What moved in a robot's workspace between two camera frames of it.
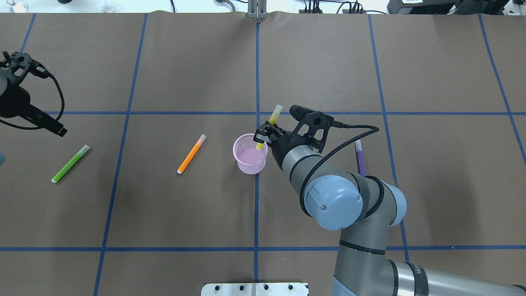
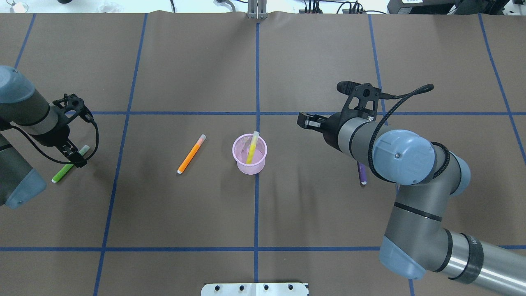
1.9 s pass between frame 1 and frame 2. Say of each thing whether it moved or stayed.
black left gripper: moved
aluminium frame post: stayed
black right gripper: moved
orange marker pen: stayed
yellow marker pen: moved
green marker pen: stayed
